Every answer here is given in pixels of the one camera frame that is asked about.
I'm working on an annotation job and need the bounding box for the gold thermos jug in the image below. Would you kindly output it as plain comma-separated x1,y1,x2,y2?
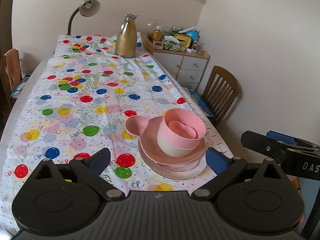
115,14,137,59

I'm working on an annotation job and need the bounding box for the yellow tissue box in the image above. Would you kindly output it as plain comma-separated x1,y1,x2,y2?
174,33,192,48

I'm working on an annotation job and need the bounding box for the balloon pattern tablecloth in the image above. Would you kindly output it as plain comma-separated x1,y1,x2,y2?
1,35,214,236

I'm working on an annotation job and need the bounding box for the small white plate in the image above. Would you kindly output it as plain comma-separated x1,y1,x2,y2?
157,157,201,172

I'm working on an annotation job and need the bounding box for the white drawer cabinet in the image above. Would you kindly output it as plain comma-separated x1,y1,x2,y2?
153,50,210,90

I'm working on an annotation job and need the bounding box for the blue globe ball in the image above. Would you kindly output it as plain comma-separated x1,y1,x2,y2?
186,30,200,42

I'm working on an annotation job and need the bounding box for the large white plate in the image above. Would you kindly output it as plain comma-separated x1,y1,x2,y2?
139,146,207,180

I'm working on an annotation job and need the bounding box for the pink towel on chair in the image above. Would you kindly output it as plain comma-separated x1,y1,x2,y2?
5,49,22,90

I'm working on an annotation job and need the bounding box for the pink bear-shaped plate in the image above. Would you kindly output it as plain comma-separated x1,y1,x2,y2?
125,115,206,166

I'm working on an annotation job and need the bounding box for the striped seat cushion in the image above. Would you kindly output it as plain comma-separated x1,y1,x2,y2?
10,74,31,100

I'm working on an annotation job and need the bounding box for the pink bowl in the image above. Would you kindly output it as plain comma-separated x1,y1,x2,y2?
160,108,206,149

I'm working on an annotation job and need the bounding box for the pink heart-shaped dish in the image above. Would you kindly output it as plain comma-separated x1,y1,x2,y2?
169,121,197,139

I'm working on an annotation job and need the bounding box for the wooden chair with towel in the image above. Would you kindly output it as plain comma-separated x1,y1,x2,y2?
1,49,22,108

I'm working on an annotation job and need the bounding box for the wooden chair right side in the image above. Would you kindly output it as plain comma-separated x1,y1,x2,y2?
201,66,240,127

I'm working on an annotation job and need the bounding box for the person's right hand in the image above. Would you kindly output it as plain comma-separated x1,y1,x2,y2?
295,213,306,232

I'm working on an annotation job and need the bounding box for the grey desk lamp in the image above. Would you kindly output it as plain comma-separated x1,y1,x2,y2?
67,0,100,35

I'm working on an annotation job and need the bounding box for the cream bowl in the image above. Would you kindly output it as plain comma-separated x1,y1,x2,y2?
157,129,195,158

